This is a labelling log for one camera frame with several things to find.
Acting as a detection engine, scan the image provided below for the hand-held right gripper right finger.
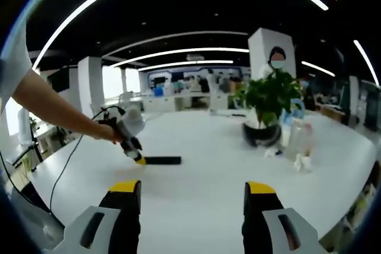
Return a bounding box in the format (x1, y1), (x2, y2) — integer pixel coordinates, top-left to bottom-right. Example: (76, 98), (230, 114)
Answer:
(241, 181), (330, 254)

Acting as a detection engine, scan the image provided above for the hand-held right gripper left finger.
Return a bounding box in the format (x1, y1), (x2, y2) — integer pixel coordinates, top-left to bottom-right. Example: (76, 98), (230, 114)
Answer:
(47, 180), (142, 254)

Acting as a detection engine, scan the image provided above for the black remote control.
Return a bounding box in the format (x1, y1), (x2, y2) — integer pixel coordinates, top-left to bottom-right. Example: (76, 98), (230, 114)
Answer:
(144, 155), (183, 167)

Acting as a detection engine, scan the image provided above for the white office chair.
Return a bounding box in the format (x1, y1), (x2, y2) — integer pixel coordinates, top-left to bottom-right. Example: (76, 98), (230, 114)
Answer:
(118, 90), (135, 109)

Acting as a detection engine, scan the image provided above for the small white tissue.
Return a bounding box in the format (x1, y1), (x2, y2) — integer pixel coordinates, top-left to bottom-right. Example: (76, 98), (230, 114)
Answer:
(264, 146), (281, 159)

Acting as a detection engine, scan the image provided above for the crumpled white tissue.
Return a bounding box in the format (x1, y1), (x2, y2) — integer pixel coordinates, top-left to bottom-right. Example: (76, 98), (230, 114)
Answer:
(292, 153), (314, 174)

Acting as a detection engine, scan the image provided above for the clear plastic bottle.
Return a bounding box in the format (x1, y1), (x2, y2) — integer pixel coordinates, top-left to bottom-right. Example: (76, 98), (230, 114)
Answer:
(285, 122), (316, 160)

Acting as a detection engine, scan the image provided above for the green potted plant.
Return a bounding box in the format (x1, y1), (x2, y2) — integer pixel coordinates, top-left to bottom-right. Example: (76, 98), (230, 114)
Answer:
(234, 70), (305, 148)

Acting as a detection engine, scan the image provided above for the white ceiling light strip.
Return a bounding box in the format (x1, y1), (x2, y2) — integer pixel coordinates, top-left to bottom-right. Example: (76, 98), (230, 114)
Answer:
(112, 46), (250, 68)

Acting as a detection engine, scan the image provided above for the person's white shirt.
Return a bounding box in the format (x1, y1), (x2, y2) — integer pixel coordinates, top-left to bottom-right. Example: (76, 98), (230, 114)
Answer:
(0, 18), (34, 112)

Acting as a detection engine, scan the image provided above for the long curved ceiling light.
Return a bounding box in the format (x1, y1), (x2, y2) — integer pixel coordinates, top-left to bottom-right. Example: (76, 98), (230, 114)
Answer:
(32, 0), (329, 71)

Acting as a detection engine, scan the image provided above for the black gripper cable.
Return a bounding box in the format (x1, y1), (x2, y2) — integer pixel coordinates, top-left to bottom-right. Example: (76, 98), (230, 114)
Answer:
(49, 106), (126, 217)

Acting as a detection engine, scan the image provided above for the light blue loop handle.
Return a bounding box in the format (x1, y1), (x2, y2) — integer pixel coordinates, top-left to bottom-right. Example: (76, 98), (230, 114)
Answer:
(282, 97), (307, 124)

